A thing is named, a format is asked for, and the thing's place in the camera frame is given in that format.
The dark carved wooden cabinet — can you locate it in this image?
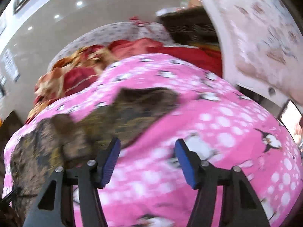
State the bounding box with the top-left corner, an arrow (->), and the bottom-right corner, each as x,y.
157,7 -> 220,51

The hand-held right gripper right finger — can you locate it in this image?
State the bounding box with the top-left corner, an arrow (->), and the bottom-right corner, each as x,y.
175,138 -> 270,227

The grey floral pillow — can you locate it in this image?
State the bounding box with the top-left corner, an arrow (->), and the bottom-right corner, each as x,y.
48,21 -> 176,72

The white wall chart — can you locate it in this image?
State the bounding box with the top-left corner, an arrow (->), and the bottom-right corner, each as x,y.
3,49 -> 21,82

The phone with lit screen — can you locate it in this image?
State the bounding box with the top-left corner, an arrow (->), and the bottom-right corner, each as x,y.
279,99 -> 303,148

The white plastic chair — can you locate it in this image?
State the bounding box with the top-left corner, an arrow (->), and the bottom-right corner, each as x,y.
194,0 -> 303,110

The red and gold floral quilt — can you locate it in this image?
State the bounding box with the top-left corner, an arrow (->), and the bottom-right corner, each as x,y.
26,38 -> 171,123

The pink penguin blanket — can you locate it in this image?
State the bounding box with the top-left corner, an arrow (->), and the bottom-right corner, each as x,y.
2,53 -> 303,227

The brown floral shirt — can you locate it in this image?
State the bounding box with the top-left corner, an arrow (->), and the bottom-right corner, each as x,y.
11,87 -> 181,210

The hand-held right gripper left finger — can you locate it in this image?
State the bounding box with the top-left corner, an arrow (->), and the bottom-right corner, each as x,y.
22,137 -> 122,227

